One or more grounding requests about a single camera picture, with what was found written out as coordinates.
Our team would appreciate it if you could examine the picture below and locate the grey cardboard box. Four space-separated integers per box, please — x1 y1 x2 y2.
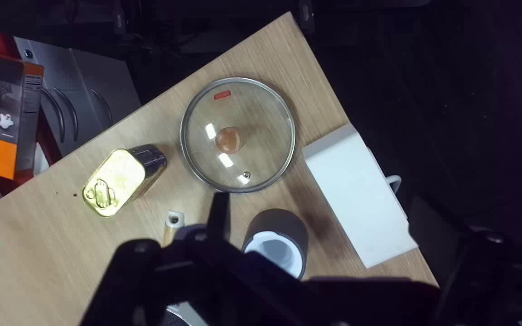
13 35 143 163

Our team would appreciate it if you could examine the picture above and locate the glass pot lid wooden knob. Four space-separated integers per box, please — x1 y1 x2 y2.
177 75 299 196

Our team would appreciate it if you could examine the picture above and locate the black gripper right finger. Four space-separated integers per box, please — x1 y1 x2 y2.
206 190 234 243

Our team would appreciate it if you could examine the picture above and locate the white rectangular power box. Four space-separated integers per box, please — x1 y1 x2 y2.
301 122 420 270

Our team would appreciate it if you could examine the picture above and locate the white saucepan wooden handle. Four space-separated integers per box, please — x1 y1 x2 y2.
161 209 188 247

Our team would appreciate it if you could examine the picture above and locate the grey cup white inside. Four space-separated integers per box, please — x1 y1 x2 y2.
239 207 310 281

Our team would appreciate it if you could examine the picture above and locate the gold rectangular food tin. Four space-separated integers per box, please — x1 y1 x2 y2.
80 143 168 218

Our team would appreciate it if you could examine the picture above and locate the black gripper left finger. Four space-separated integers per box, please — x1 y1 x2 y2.
81 238 167 326

